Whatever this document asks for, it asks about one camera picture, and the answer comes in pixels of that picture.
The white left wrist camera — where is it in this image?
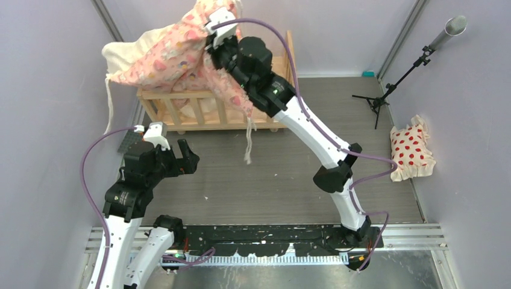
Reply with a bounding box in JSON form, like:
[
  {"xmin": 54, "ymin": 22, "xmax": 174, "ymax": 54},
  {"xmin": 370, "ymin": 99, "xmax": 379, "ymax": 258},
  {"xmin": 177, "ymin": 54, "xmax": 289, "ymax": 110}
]
[{"xmin": 143, "ymin": 122, "xmax": 171, "ymax": 151}]

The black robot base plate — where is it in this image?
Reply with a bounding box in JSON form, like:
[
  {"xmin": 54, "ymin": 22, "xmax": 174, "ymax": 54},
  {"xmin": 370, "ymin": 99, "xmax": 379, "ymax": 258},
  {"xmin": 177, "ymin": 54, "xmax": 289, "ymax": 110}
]
[{"xmin": 170, "ymin": 224, "xmax": 383, "ymax": 257}]

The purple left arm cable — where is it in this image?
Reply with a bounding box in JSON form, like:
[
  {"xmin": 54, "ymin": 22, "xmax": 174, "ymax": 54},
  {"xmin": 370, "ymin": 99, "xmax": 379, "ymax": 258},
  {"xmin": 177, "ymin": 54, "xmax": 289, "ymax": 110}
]
[{"xmin": 80, "ymin": 125, "xmax": 216, "ymax": 289}]

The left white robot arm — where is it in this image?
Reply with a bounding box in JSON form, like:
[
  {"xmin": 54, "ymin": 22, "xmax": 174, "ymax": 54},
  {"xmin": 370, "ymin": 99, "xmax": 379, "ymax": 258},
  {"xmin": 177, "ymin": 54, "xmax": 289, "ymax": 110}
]
[{"xmin": 88, "ymin": 138, "xmax": 199, "ymax": 288}]

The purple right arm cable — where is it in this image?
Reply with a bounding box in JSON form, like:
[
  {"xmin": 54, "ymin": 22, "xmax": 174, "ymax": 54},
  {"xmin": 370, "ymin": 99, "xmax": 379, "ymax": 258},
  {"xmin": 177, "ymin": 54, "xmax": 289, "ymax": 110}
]
[{"xmin": 210, "ymin": 17, "xmax": 399, "ymax": 273}]

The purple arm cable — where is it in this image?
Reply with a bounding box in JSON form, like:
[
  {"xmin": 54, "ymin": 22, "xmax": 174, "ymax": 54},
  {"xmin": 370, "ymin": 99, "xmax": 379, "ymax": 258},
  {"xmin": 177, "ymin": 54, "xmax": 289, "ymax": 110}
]
[
  {"xmin": 80, "ymin": 125, "xmax": 216, "ymax": 289},
  {"xmin": 210, "ymin": 17, "xmax": 399, "ymax": 273}
]

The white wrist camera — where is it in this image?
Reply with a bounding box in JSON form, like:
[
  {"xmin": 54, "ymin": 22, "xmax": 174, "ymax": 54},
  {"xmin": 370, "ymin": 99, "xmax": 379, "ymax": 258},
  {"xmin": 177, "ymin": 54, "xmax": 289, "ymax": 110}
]
[
  {"xmin": 204, "ymin": 7, "xmax": 237, "ymax": 49},
  {"xmin": 143, "ymin": 122, "xmax": 171, "ymax": 151}
]

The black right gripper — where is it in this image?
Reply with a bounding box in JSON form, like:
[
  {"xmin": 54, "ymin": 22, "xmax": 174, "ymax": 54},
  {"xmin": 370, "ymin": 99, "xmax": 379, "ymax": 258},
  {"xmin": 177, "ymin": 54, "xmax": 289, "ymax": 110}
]
[{"xmin": 205, "ymin": 30, "xmax": 253, "ymax": 92}]

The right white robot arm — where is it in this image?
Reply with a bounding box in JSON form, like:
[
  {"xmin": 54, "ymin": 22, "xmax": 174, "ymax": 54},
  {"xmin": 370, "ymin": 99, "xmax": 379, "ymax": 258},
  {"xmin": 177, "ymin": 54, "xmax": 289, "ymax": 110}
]
[{"xmin": 205, "ymin": 35, "xmax": 371, "ymax": 247}]

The microphone on black stand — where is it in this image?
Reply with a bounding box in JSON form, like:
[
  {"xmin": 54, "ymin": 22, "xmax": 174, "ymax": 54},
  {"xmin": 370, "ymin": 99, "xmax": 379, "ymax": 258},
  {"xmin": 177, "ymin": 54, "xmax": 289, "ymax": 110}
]
[{"xmin": 352, "ymin": 15, "xmax": 468, "ymax": 129}]

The small teal block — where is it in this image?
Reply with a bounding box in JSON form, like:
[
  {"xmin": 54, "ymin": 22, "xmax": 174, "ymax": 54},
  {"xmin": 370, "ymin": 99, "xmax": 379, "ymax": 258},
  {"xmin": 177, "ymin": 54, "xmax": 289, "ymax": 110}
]
[{"xmin": 362, "ymin": 71, "xmax": 375, "ymax": 78}]

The wooden slatted pet bed frame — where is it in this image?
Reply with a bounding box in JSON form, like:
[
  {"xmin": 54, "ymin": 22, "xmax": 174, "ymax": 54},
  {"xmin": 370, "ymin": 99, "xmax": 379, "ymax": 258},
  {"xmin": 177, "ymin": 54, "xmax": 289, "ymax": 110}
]
[{"xmin": 137, "ymin": 30, "xmax": 295, "ymax": 134}]

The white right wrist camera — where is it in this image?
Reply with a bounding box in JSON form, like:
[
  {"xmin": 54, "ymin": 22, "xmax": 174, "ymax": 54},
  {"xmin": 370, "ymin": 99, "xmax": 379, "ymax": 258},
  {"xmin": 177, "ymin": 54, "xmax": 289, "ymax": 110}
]
[{"xmin": 204, "ymin": 7, "xmax": 237, "ymax": 49}]

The white strawberry print pillow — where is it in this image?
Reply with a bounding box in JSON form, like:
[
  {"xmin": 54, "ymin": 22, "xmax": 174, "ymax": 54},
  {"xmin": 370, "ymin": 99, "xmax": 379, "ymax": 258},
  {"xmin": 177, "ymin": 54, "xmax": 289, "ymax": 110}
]
[{"xmin": 390, "ymin": 115, "xmax": 436, "ymax": 182}]

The pink unicorn print cushion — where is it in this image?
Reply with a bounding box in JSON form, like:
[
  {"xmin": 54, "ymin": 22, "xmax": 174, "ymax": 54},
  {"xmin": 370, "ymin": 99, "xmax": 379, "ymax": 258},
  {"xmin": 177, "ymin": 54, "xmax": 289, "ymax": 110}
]
[{"xmin": 101, "ymin": 0, "xmax": 257, "ymax": 165}]

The grey building block plate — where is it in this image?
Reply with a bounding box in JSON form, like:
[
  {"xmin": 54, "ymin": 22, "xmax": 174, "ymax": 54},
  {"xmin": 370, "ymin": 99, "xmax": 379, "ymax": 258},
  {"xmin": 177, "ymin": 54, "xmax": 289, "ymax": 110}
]
[{"xmin": 118, "ymin": 131, "xmax": 143, "ymax": 154}]

